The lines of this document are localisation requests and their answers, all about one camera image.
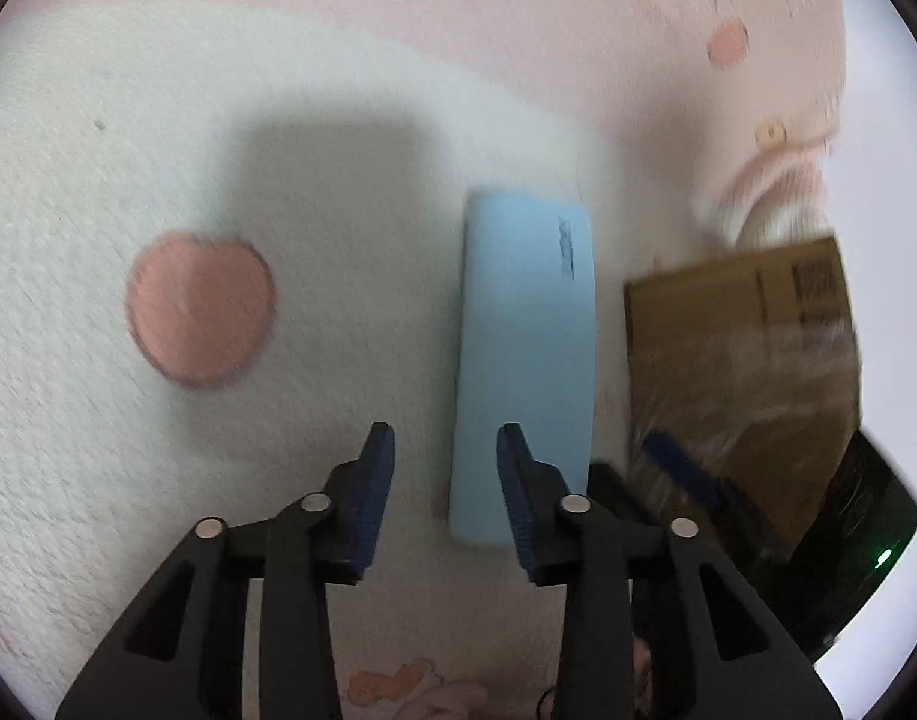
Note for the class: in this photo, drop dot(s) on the light blue pencil case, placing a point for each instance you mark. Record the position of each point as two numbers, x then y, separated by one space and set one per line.
526 360

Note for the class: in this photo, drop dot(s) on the pink cartoon printed blanket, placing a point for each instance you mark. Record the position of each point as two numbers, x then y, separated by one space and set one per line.
203 127

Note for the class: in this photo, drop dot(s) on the brown cardboard box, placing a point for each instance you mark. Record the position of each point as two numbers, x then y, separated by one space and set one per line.
713 315

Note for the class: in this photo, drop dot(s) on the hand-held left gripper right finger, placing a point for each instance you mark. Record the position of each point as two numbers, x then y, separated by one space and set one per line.
518 502

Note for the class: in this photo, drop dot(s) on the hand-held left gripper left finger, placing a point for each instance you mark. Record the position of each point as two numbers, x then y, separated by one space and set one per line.
368 502

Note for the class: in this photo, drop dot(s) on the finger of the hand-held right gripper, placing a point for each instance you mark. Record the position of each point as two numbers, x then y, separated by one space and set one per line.
683 465
608 484

